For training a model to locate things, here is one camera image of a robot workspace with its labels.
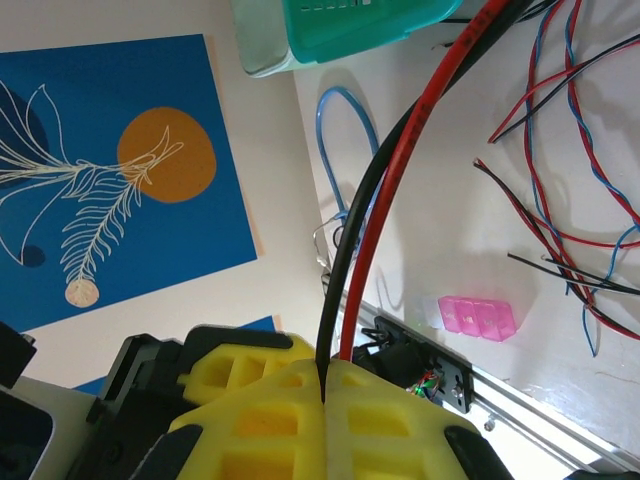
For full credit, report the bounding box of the clear plastic pill box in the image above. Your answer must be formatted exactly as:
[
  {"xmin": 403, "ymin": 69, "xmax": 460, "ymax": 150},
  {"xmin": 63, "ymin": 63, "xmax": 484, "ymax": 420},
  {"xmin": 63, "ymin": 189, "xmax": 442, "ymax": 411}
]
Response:
[{"xmin": 410, "ymin": 295, "xmax": 444, "ymax": 330}]

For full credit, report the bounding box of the black wire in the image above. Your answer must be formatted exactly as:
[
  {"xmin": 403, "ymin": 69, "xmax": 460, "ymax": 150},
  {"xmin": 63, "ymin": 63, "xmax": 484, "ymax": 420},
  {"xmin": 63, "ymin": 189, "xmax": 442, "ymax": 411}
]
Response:
[
  {"xmin": 472, "ymin": 42, "xmax": 640, "ymax": 251},
  {"xmin": 314, "ymin": 0, "xmax": 539, "ymax": 405}
]

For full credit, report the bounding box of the blue wire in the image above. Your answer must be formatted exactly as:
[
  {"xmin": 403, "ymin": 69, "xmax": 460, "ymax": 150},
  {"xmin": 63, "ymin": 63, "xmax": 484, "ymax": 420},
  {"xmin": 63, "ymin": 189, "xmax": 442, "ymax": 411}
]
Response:
[{"xmin": 564, "ymin": 0, "xmax": 640, "ymax": 291}]

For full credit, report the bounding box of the long aluminium frame rail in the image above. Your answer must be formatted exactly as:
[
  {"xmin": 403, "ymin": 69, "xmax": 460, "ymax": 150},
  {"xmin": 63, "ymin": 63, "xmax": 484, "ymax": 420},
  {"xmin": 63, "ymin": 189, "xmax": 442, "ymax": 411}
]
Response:
[{"xmin": 319, "ymin": 269, "xmax": 640, "ymax": 480}]

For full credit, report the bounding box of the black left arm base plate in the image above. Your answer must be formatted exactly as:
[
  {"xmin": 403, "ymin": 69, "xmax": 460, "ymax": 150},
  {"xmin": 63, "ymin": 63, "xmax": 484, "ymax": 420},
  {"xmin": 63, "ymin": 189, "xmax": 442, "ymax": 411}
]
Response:
[{"xmin": 372, "ymin": 314, "xmax": 474, "ymax": 414}]

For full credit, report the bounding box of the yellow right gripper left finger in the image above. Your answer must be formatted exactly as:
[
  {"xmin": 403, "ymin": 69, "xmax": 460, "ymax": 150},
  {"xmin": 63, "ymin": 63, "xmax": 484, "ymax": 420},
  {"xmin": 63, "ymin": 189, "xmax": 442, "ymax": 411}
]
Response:
[{"xmin": 149, "ymin": 359, "xmax": 327, "ymax": 480}]

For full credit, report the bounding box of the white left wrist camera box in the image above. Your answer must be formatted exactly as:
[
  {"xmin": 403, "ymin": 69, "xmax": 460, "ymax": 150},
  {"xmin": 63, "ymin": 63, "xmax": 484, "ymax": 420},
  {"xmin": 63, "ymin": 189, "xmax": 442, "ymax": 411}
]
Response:
[{"xmin": 0, "ymin": 372, "xmax": 101, "ymax": 480}]

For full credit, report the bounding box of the teal plastic basket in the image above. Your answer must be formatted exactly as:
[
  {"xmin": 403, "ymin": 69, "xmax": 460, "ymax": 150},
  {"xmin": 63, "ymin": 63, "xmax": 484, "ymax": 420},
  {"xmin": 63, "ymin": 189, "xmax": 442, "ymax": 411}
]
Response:
[{"xmin": 279, "ymin": 0, "xmax": 464, "ymax": 65}]

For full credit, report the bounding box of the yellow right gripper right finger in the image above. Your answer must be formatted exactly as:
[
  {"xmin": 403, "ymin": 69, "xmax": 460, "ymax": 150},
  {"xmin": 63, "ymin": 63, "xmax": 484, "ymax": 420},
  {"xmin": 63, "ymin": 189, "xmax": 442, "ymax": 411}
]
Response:
[{"xmin": 323, "ymin": 360, "xmax": 509, "ymax": 480}]

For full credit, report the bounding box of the blue stethoscope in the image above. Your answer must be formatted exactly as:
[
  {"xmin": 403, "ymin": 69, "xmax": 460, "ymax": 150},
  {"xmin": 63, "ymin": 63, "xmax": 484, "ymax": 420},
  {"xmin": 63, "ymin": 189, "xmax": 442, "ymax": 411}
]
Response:
[{"xmin": 310, "ymin": 84, "xmax": 381, "ymax": 274}]

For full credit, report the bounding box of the tangle of thin wires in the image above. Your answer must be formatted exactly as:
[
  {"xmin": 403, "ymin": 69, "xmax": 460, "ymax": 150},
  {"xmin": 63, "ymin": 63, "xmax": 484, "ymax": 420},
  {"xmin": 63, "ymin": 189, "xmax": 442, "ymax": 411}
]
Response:
[{"xmin": 519, "ymin": 0, "xmax": 640, "ymax": 359}]

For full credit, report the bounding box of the pink pill box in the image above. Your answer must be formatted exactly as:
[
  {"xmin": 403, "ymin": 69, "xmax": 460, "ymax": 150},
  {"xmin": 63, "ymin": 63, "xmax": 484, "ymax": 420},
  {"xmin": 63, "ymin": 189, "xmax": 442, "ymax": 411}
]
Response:
[{"xmin": 437, "ymin": 294, "xmax": 520, "ymax": 342}]

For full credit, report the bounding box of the pale green lidded container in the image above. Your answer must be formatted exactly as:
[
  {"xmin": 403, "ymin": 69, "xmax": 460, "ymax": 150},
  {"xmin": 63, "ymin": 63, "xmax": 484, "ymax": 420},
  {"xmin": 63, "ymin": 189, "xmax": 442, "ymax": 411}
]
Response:
[{"xmin": 230, "ymin": 0, "xmax": 301, "ymax": 80}]

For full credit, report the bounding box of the black electronics module with wires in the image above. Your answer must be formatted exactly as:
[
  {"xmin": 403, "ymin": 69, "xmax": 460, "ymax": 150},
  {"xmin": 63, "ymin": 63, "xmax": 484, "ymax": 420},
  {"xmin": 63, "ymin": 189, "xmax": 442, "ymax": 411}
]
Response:
[{"xmin": 409, "ymin": 367, "xmax": 446, "ymax": 401}]

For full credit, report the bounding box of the black twisted cable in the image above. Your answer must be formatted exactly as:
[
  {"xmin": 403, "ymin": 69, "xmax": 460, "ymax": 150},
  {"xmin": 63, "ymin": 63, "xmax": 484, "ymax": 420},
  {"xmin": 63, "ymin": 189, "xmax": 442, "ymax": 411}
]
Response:
[{"xmin": 507, "ymin": 252, "xmax": 640, "ymax": 296}]

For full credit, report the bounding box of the red wire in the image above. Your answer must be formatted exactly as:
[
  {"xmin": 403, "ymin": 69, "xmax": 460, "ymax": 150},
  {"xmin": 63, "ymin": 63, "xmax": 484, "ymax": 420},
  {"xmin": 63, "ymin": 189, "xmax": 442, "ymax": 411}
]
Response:
[
  {"xmin": 339, "ymin": 0, "xmax": 531, "ymax": 362},
  {"xmin": 562, "ymin": 0, "xmax": 640, "ymax": 226},
  {"xmin": 472, "ymin": 42, "xmax": 640, "ymax": 251},
  {"xmin": 519, "ymin": 0, "xmax": 640, "ymax": 341}
]

